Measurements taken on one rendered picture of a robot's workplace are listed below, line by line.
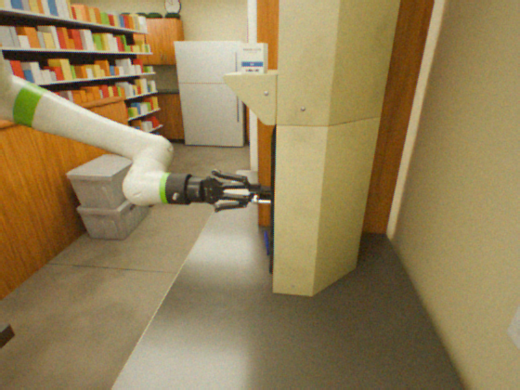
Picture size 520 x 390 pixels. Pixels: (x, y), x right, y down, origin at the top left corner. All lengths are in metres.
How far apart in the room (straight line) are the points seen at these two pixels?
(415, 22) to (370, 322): 0.83
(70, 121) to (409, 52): 0.98
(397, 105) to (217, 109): 4.89
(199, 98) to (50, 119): 4.95
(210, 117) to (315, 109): 5.22
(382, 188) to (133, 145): 0.83
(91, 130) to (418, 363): 1.00
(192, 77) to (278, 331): 5.35
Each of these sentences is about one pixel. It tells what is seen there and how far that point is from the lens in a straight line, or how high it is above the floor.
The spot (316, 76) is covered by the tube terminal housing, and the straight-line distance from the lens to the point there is 0.66.
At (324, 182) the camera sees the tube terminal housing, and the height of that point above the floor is 1.28.
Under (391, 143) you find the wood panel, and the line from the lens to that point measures 1.10.
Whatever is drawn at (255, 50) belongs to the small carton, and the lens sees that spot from 0.72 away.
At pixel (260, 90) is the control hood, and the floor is 1.48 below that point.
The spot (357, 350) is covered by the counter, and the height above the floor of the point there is 0.94.
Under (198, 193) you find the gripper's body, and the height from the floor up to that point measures 1.21.
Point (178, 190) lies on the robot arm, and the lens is 0.85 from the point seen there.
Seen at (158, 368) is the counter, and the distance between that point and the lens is 0.77.
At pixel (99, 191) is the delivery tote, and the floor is 0.50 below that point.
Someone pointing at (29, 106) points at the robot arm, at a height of 1.43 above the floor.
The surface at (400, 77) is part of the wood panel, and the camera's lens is 1.07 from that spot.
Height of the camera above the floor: 1.54
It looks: 25 degrees down
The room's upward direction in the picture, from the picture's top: straight up
